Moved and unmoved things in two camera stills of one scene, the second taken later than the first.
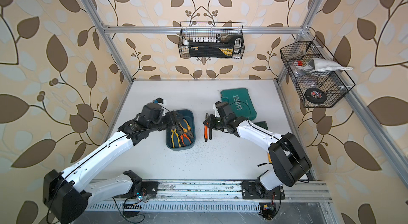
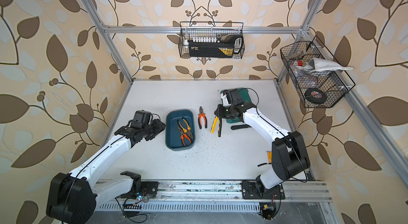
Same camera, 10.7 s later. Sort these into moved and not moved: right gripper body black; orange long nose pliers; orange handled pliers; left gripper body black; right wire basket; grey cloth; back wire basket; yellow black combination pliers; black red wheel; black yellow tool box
Moved: right gripper body black; left gripper body black; orange handled pliers; yellow black combination pliers
Not moved: back wire basket; right wire basket; black yellow tool box; black red wheel; orange long nose pliers; grey cloth
